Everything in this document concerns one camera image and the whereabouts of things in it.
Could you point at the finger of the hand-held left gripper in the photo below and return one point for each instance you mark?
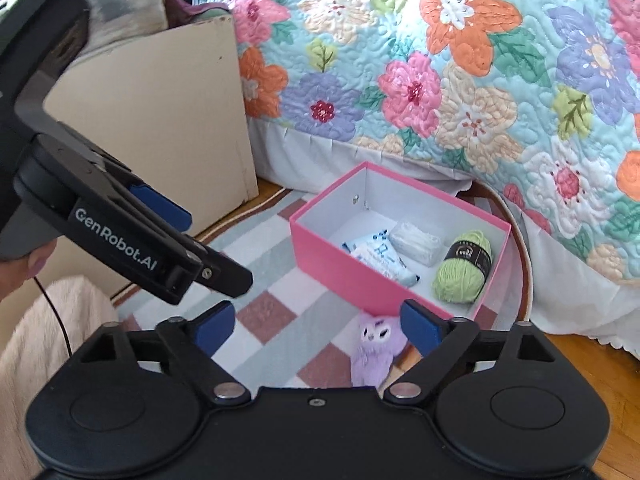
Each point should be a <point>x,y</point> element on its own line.
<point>225,277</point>
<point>165,207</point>

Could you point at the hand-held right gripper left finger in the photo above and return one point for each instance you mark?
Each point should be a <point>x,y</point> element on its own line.
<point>216,329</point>

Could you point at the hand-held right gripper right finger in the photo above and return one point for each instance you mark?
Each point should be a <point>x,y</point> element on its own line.
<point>422,329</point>

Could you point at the purple plush owl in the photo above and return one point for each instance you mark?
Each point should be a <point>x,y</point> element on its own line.
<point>375,350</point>

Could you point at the clear plastic packet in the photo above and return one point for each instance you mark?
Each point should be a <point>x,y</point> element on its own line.
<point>417,241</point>

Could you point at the pink cardboard box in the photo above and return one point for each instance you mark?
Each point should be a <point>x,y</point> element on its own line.
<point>325,255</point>

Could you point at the person's left hand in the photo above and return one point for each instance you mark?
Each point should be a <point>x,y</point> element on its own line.
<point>20,275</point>

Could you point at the checked rug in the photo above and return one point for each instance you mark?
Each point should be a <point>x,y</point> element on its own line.
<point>270,320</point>

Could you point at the green yarn ball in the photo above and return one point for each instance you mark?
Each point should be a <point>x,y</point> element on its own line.
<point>462,272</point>

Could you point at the white blue wipes packet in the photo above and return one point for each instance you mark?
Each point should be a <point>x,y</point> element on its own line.
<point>382,259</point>

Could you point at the pink fluffy cloth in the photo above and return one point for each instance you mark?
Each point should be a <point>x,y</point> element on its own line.
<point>30,360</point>

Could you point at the grey patterned cushion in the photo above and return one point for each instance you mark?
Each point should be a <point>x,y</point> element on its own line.
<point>125,5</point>

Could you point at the floral quilt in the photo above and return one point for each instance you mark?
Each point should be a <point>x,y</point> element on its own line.
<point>450,60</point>

